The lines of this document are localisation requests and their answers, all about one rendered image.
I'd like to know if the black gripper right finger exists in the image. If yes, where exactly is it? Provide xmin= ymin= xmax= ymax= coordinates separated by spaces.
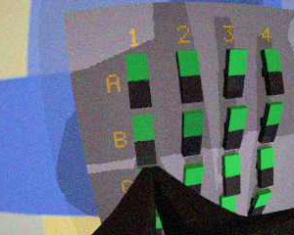
xmin=151 ymin=165 xmax=294 ymax=235

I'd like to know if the grey switch panel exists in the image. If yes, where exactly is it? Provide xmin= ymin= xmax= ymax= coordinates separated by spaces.
xmin=64 ymin=1 xmax=294 ymax=223

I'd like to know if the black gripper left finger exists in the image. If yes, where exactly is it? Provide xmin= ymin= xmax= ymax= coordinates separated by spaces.
xmin=92 ymin=165 xmax=156 ymax=235

